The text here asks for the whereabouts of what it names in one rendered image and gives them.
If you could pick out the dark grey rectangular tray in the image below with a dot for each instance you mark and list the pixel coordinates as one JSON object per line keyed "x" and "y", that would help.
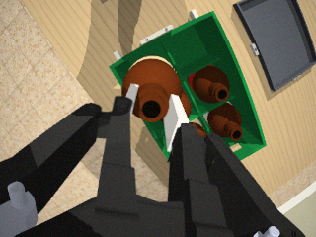
{"x": 280, "y": 33}

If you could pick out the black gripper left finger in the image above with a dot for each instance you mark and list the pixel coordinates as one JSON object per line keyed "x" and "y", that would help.
{"x": 30, "y": 178}

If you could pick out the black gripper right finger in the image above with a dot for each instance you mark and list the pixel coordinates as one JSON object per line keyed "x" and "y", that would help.
{"x": 228, "y": 184}

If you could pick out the green plastic bottle crate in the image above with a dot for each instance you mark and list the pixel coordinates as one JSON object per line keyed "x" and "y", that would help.
{"x": 194, "y": 45}

